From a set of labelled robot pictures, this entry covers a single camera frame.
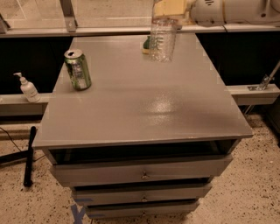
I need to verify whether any upper metal railing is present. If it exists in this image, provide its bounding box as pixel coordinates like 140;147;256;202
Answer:
0;0;279;38

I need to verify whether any middle grey drawer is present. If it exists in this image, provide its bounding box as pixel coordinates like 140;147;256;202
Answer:
72;184;212;206

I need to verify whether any black cable on floor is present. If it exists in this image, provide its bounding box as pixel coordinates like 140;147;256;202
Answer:
0;126;23;153

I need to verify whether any metal bracket on rail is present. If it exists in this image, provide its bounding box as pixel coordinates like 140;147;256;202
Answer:
248;60;280;91

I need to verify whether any green and yellow sponge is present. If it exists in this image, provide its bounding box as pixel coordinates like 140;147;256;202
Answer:
142;36;151;54

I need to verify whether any bottom grey drawer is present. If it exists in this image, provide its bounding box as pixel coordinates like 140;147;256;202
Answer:
86;199;199;219

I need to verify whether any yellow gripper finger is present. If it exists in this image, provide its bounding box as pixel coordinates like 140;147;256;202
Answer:
153;0;196;25

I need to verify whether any grey drawer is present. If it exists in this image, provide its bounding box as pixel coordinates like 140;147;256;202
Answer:
72;184;212;206
86;199;199;219
51;155;233;186

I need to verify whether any clear plastic water bottle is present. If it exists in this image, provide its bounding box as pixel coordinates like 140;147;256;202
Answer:
149;0;179;63

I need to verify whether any white pump lotion bottle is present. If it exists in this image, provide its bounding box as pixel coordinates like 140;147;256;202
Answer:
14;73;40;102

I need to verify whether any top grey drawer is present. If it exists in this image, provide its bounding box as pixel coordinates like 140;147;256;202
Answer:
51;155;233;186

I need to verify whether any black rod on floor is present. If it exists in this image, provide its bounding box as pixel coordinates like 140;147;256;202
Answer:
24;126;37;187

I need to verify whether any green soda can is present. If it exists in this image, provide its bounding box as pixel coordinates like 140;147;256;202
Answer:
64;49;92;90

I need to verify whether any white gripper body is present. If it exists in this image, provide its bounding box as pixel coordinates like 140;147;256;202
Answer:
190;0;225;27

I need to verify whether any grey drawer cabinet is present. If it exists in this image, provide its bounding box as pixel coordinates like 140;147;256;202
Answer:
31;32;254;221

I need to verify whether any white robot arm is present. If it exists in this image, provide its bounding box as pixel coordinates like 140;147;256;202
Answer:
152;0;280;27

